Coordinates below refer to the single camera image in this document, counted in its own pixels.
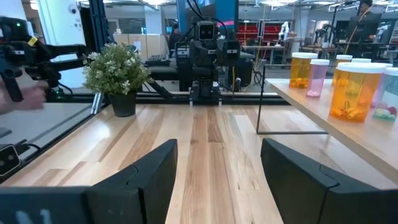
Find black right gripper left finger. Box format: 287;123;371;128
84;139;178;224

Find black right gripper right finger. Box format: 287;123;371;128
260;139;398;224

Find wide orange pill bottle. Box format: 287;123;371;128
328;62;387;123
289;52;319;90

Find clear pill bottle coloured pills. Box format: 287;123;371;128
372;67;398;122

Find small orange pill bottle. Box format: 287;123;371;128
331;54;354;85

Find wooden shelf black metal legs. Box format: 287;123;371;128
255;63;398;185

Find person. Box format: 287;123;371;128
169;24;182;50
347;0;383;43

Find red storage shelving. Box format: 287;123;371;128
238;21;289;46

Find light wooden cabinet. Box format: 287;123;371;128
113;33;169;62

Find potted plant white flowers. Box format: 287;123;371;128
82;42;153;118

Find person's hand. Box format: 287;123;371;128
0;81;48;115

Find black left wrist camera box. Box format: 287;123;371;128
197;20;218;42

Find black aluminium table frame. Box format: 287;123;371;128
0;90;289;185

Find silver metal bracket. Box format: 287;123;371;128
90;91;104;115

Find black table-level camera box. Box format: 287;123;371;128
0;144;22;177

